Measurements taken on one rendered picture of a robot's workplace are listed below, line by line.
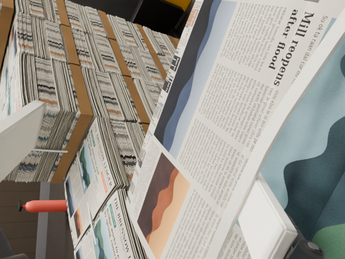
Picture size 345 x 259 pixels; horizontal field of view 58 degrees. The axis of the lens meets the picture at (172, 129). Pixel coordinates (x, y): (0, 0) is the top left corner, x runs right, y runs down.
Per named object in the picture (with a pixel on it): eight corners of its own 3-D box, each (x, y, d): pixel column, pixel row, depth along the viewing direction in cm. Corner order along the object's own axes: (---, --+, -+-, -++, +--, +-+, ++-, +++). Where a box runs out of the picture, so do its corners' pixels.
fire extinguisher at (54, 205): (67, 196, 372) (17, 196, 341) (74, 193, 354) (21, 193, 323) (66, 216, 365) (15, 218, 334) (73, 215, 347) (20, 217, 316)
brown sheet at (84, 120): (60, 183, 124) (50, 183, 122) (53, 132, 142) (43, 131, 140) (93, 115, 104) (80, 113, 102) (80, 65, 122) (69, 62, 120)
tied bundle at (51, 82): (62, 184, 125) (-3, 183, 112) (55, 132, 143) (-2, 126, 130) (95, 116, 105) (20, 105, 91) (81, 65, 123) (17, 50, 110)
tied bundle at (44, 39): (55, 131, 143) (-2, 125, 130) (49, 90, 161) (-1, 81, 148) (82, 66, 122) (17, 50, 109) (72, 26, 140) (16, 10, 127)
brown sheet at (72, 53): (53, 130, 143) (43, 129, 140) (48, 90, 160) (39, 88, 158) (80, 65, 122) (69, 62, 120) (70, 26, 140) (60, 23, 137)
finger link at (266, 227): (285, 228, 14) (300, 233, 14) (248, 165, 21) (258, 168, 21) (257, 279, 15) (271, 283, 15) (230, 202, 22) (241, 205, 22)
